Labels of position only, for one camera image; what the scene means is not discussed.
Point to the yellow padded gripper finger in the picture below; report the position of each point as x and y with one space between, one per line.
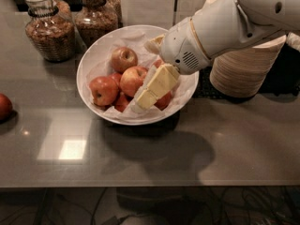
153 45
158 82

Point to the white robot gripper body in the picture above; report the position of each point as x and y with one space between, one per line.
180 50

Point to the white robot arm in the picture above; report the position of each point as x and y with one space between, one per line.
283 14

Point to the red apple with sticker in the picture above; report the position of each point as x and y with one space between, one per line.
158 63

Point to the red apple front right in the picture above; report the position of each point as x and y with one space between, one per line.
164 101

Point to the red apple centre top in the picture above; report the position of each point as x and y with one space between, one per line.
132 80

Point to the red apple at back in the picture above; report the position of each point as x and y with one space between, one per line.
123 58

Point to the small red apple middle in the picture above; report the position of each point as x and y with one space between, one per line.
115 79

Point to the red apple bottom front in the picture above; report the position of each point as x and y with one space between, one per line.
121 102

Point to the large white bowl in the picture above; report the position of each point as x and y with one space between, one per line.
93 56

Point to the red apple left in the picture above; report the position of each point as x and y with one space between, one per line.
104 90

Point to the red apple on table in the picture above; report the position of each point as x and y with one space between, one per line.
5 107

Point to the white box left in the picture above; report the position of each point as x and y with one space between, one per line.
150 12

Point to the glass granola jar right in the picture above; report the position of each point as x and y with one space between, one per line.
96 19

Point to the glass granola jar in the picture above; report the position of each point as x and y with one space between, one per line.
51 33
96 19

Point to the glass granola jar left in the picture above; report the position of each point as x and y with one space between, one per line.
51 33

